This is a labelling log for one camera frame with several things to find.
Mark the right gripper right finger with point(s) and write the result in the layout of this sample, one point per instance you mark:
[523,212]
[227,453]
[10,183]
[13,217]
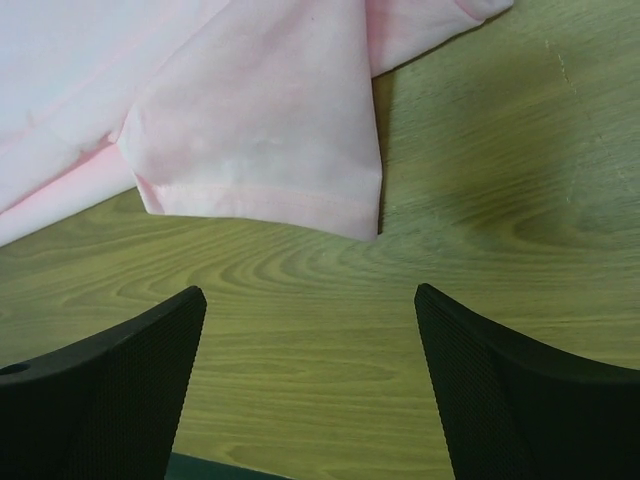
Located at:
[512,407]

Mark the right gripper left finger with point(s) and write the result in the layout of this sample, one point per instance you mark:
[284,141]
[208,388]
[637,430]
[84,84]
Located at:
[107,406]

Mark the pink t-shirt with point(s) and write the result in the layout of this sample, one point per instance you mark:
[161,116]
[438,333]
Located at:
[243,109]

